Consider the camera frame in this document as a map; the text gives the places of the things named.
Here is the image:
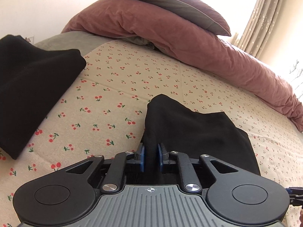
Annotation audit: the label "grey bed cover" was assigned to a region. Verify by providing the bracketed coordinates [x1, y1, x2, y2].
[34, 32, 107, 55]

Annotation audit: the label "pink duvet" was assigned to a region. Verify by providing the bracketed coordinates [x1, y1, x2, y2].
[61, 0, 303, 133]

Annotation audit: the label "black pants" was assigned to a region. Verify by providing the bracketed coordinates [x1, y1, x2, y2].
[141, 94, 261, 185]

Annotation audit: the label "grey pillow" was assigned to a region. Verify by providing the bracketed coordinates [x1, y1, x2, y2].
[102, 0, 232, 37]

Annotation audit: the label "folded black garment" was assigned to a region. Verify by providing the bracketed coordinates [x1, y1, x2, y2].
[0, 34, 87, 160]

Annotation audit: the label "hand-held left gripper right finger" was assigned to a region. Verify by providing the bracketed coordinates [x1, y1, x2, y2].
[158, 143, 239, 192]

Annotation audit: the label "cherry print bed sheet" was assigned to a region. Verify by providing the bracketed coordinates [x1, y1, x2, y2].
[0, 39, 303, 227]

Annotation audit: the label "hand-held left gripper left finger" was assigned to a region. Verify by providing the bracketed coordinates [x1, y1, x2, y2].
[65, 144, 145, 193]

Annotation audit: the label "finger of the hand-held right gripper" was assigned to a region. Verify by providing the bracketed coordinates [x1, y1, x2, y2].
[285, 186, 303, 207]

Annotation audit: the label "beige curtain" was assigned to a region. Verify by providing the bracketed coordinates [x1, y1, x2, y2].
[237, 0, 303, 60]

